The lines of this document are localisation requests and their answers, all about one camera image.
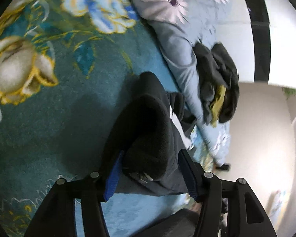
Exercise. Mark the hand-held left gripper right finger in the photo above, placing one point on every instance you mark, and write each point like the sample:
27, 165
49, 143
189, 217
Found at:
187, 175

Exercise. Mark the white wardrobe with black stripe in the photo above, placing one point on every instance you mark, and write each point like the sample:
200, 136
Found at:
244, 54

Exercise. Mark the black and white fleece jacket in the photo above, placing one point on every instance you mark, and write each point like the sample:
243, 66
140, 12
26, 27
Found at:
148, 128

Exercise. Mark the green leafy wall decoration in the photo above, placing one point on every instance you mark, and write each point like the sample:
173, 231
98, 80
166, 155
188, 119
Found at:
289, 93

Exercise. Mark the dark grey garment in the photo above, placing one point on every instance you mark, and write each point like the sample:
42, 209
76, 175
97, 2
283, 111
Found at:
230, 84
207, 61

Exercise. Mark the olive green knit sweater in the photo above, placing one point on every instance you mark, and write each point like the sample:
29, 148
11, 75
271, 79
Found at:
219, 98

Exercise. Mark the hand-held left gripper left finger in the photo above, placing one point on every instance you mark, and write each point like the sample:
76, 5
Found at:
113, 177

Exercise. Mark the dark cloth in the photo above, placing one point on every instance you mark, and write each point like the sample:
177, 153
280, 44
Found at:
180, 221

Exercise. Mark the teal floral bed sheet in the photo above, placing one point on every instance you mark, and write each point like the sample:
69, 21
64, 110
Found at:
64, 103

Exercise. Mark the blue floral duvet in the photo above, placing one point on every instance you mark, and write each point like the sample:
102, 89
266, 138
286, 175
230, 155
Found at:
172, 37

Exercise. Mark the small dark object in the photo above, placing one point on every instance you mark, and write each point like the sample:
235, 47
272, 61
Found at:
223, 167

